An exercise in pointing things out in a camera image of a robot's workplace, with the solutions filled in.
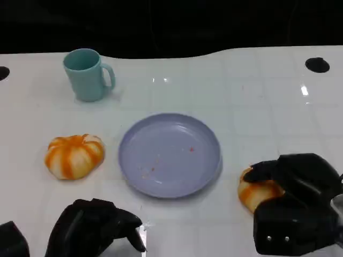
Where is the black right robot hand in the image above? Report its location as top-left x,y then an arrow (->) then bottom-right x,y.
244,153 -> 343,208

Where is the orange white toy bread roll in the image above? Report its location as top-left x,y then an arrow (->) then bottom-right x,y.
237,166 -> 285,214
44,133 -> 105,180

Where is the pale green mug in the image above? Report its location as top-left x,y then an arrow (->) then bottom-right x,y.
63,48 -> 116,102

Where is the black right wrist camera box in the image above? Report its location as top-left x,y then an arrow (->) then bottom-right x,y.
253,192 -> 340,256

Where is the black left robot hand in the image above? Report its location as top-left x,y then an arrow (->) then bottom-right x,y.
44,198 -> 148,257

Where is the lilac plate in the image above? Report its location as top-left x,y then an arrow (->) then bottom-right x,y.
118,112 -> 223,199

